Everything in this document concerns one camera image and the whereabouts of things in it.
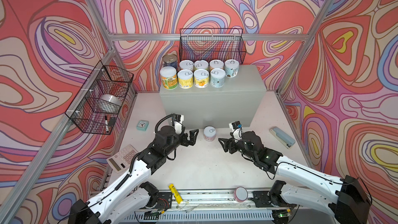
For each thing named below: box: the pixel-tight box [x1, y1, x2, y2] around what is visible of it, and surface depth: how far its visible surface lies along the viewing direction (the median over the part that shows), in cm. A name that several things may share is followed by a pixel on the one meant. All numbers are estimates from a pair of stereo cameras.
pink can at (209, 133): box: [203, 125, 217, 143], surface depth 93 cm
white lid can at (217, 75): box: [210, 67, 226, 88], surface depth 75 cm
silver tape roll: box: [100, 93, 124, 113], surface depth 74 cm
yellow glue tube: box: [168, 183, 183, 205], surface depth 76 cm
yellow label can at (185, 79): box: [177, 68, 194, 90], surface depth 74 cm
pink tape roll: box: [233, 186, 249, 203], surface depth 72 cm
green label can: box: [193, 59, 209, 70], surface depth 78 cm
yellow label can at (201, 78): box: [193, 68, 209, 89], surface depth 74 cm
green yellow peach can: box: [159, 65, 179, 90], surface depth 72 cm
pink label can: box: [179, 59, 195, 72], surface depth 78 cm
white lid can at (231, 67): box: [224, 59, 240, 78], surface depth 79 cm
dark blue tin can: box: [162, 53, 178, 69], surface depth 74 cm
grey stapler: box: [269, 126, 296, 150], surface depth 93 cm
